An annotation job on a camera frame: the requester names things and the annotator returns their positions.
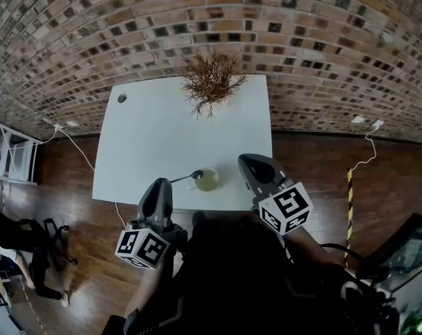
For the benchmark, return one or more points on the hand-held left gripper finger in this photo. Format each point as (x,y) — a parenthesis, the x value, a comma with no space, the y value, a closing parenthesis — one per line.
(157,206)
(148,209)

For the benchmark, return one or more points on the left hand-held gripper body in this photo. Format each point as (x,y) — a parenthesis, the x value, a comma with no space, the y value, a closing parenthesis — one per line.
(144,248)

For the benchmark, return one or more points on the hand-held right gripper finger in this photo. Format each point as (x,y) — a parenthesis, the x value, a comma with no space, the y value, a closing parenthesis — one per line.
(257,176)
(267,172)

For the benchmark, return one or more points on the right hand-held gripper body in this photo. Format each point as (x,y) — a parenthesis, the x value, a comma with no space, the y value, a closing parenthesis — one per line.
(287,204)

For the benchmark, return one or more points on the person's right forearm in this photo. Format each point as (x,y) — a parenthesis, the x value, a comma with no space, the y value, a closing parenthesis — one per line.
(310,246)

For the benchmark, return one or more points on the person's left forearm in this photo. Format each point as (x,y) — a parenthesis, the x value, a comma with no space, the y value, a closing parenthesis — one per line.
(144,288)

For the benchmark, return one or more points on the person's left shoe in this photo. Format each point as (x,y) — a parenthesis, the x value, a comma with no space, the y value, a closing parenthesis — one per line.
(198,219)

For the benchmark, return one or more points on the white table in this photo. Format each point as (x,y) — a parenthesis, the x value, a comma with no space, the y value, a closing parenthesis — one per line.
(155,145)

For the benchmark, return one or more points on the yellow black striped floor tape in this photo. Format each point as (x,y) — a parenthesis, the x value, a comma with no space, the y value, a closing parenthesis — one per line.
(350,201)

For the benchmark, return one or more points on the person's black clothing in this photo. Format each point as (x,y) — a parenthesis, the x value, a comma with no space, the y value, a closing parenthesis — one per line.
(238,274)

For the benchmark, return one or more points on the dried brown potted plant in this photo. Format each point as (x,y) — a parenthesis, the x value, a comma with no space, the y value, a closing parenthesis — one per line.
(210,82)

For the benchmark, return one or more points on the black office chair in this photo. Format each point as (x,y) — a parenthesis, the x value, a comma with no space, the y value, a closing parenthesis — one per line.
(36,236)

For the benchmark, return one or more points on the dark glass desk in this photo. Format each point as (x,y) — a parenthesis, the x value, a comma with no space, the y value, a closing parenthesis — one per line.
(413,246)

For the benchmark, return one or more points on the white metal shelf rack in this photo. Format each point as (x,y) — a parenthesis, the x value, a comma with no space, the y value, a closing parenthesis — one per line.
(20,162)

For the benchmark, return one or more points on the green leafy plant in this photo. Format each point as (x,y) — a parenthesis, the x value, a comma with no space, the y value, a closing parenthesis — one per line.
(420,323)

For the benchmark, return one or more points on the white wall socket with plug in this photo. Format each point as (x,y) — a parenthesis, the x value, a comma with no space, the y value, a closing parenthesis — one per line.
(59,127)
(378,123)

